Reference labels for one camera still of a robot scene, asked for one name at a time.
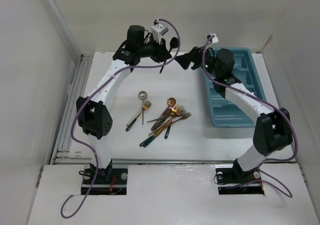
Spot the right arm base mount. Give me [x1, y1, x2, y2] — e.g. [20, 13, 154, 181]
[214, 167, 265, 195]

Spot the gold fork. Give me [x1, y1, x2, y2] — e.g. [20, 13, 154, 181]
[148, 105, 186, 136]

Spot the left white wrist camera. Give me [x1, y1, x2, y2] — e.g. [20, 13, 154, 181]
[150, 23, 169, 44]

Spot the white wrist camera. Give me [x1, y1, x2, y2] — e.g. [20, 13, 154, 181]
[150, 23, 169, 44]
[206, 33, 219, 45]

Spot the black spoon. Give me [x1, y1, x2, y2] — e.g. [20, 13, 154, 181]
[160, 37, 180, 64]

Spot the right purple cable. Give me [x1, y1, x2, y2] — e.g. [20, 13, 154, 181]
[201, 34, 298, 198]

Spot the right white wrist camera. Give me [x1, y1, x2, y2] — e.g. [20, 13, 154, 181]
[206, 33, 219, 45]

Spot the purple cable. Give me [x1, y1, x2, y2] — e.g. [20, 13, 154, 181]
[60, 18, 181, 220]
[201, 34, 298, 198]

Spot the aluminium rail frame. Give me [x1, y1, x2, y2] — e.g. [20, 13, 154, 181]
[48, 54, 94, 165]

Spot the silver round spoon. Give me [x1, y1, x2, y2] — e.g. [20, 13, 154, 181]
[138, 90, 148, 128]

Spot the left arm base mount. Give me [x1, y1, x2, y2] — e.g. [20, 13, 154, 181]
[78, 166, 128, 196]

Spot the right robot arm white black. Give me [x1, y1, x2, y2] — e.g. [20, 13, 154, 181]
[175, 47, 293, 184]

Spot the copper fork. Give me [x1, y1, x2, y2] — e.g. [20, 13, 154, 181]
[149, 114, 192, 137]

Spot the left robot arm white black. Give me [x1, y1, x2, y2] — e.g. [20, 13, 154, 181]
[71, 23, 172, 184]

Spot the green loop handle utensil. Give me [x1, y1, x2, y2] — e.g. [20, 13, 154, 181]
[139, 135, 157, 148]

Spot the blue plastic cutlery tray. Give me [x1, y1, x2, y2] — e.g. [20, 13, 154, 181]
[202, 47, 266, 128]

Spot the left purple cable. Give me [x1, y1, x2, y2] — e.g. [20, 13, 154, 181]
[60, 18, 181, 220]

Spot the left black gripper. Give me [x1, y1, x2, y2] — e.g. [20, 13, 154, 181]
[138, 35, 172, 64]

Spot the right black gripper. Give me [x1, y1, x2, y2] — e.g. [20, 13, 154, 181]
[174, 43, 221, 78]

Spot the copper spoon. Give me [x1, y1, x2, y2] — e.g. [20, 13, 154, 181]
[151, 97, 177, 131]

